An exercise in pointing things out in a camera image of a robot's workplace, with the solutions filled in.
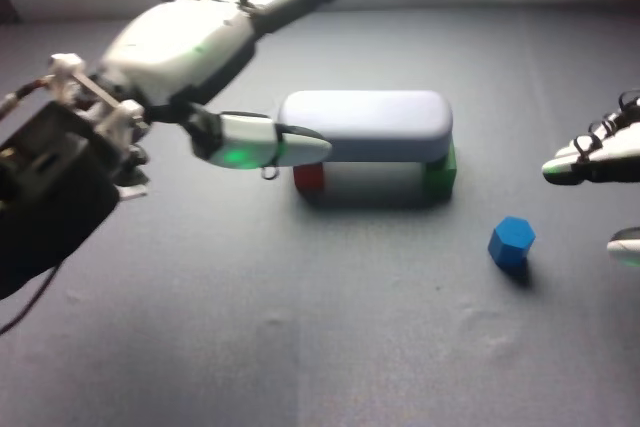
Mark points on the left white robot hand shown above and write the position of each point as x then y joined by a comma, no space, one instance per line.
175,47

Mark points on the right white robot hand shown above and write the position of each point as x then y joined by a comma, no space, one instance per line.
615,157

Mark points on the blue hexagonal block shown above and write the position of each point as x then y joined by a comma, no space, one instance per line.
510,242

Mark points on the green block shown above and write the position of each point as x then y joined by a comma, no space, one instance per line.
442,177

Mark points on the red block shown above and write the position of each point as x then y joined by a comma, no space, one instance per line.
310,179

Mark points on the lavender rounded box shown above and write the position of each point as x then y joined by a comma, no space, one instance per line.
365,122

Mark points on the grey table cloth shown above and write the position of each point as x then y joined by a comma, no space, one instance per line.
320,327

